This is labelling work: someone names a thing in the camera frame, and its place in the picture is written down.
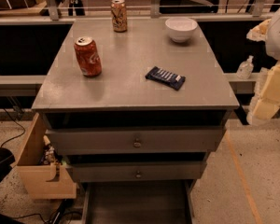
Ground grey middle drawer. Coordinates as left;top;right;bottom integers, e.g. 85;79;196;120
67;161;206;183

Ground blue rxbar blueberry bar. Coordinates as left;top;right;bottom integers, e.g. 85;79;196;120
145;66;186;91

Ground white ceramic bowl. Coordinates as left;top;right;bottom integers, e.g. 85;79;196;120
165;17;198;43

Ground grey open bottom drawer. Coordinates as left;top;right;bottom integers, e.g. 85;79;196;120
81;180;196;224

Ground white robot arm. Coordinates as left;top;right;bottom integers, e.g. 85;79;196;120
246;8;280;125

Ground grey drawer cabinet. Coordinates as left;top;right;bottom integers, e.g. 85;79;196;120
31;17;240;224

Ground black floor cable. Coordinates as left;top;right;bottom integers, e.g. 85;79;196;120
0;108;26;148

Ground red coca-cola can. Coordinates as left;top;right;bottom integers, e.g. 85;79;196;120
74;36;102;77

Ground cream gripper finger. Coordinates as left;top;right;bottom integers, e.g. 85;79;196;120
246;61;280;125
246;19;271;42

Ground tan arizona tea can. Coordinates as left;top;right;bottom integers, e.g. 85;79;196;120
111;0;127;32

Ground grey top drawer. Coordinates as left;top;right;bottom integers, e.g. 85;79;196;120
46;127;226;156

